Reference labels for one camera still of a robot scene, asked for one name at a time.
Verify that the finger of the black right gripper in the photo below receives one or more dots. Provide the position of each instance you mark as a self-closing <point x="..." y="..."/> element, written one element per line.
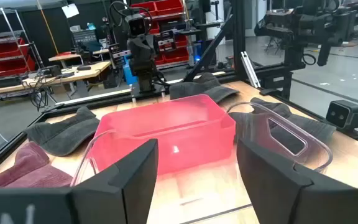
<point x="117" y="55"/>
<point x="166" y="41"/>

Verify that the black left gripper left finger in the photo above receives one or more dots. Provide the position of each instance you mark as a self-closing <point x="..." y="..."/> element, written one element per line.
<point x="120" y="193"/>

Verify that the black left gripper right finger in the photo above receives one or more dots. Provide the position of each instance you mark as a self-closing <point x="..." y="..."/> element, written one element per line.
<point x="269" y="186"/>

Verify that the dark grey hat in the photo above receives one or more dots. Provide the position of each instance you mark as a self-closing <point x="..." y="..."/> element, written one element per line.
<point x="204" y="88"/>
<point x="317" y="127"/>
<point x="64" y="133"/>

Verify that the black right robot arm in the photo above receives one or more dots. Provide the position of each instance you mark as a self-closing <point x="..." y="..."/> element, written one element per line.
<point x="146" y="81"/>

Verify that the red storage bin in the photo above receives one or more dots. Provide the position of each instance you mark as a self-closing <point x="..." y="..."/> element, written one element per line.
<point x="176" y="55"/>
<point x="168" y="5"/>
<point x="11" y="67"/>
<point x="143" y="7"/>
<point x="6" y="49"/>
<point x="181" y="40"/>

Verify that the blue container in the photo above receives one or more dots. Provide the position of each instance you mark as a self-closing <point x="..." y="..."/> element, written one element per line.
<point x="129" y="74"/>

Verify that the grey metal shelving unit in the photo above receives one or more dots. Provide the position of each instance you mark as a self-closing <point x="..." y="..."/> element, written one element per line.
<point x="185" y="18"/>

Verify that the wooden desk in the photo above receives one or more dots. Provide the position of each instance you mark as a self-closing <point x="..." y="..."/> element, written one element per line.
<point x="64" y="57"/>
<point x="89" y="70"/>

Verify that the clear plastic bin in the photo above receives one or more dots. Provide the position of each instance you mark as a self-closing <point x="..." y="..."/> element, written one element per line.
<point x="314" y="155"/>

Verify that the white paper sign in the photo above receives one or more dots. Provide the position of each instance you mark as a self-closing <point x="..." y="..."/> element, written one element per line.
<point x="70" y="11"/>

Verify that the red plastic bin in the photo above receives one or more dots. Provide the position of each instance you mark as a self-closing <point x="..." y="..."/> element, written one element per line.
<point x="166" y="133"/>

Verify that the black flat box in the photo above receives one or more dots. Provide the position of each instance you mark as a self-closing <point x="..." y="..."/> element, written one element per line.
<point x="3" y="82"/>

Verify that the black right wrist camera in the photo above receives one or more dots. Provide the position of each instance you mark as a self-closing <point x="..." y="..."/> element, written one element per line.
<point x="136" y="25"/>

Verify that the black aluminium frame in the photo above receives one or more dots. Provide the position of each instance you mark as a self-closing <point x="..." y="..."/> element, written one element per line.
<point x="238" y="37"/>

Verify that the silver aluminium bracket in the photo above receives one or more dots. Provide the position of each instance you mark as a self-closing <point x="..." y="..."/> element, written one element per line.
<point x="250" y="70"/>

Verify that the black camera on mount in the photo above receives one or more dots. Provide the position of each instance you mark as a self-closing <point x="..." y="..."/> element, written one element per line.
<point x="342" y="113"/>

